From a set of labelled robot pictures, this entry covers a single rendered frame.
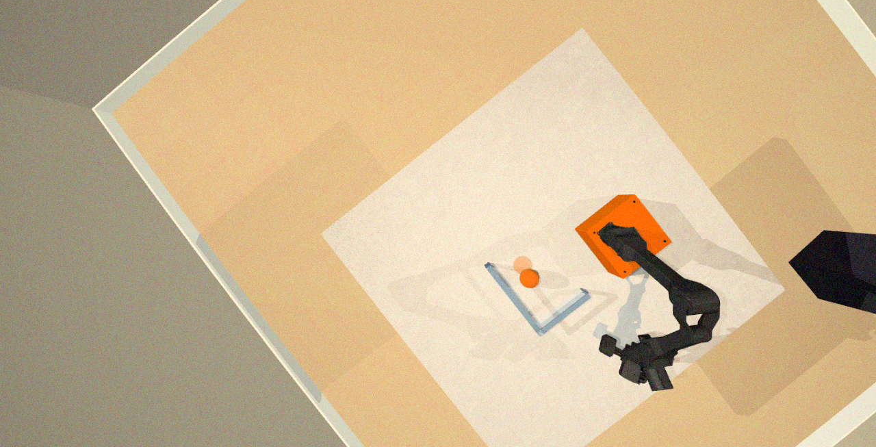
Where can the clear l-shaped low wall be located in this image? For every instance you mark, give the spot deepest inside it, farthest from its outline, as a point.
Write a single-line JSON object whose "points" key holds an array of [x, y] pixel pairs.
{"points": [[524, 313], [561, 308]]}

